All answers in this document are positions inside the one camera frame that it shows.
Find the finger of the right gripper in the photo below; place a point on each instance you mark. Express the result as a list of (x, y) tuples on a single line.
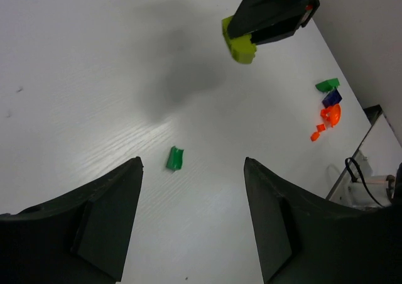
[(268, 21)]

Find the blue lego brick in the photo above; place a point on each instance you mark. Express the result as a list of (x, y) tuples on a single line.
[(332, 98)]

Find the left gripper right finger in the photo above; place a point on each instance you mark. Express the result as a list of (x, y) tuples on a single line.
[(303, 238)]

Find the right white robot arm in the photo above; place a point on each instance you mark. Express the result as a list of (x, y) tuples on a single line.
[(364, 192)]

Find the small green lego piece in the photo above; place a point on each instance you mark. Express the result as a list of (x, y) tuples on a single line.
[(175, 159)]

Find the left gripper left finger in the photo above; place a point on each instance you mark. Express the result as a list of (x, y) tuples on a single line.
[(79, 237)]

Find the orange round lego piece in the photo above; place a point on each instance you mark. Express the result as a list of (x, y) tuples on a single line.
[(331, 114)]

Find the lime green lego brick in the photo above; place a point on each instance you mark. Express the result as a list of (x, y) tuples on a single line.
[(242, 50)]

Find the dark green lego brick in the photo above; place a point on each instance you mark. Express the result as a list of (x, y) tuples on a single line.
[(327, 85)]

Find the small orange lego piece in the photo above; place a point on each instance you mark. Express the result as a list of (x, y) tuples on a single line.
[(315, 136)]

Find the small orange lego stud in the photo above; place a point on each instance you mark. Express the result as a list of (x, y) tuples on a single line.
[(321, 127)]

